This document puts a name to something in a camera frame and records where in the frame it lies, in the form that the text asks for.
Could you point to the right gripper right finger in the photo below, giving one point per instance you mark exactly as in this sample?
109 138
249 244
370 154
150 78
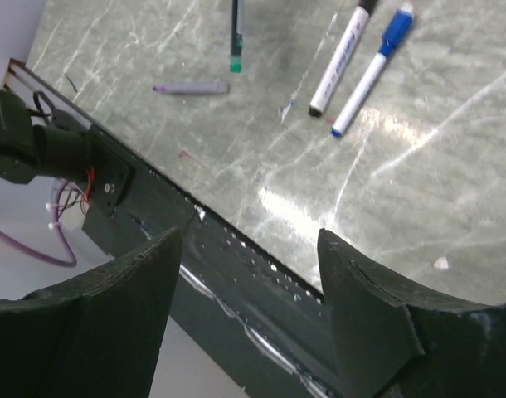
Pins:
395 337

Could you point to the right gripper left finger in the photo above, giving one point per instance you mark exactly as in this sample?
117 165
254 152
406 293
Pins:
95 335

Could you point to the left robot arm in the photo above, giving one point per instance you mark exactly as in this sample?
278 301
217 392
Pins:
49 142

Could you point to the blue white marker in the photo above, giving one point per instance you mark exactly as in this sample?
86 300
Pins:
358 95

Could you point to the purple pen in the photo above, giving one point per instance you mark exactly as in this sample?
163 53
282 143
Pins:
215 87

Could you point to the blue marker cap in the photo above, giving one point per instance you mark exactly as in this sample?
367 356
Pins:
397 29

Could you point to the black white marker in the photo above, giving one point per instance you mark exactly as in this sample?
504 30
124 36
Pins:
339 61

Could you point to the green pen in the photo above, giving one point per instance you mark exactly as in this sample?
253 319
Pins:
236 35

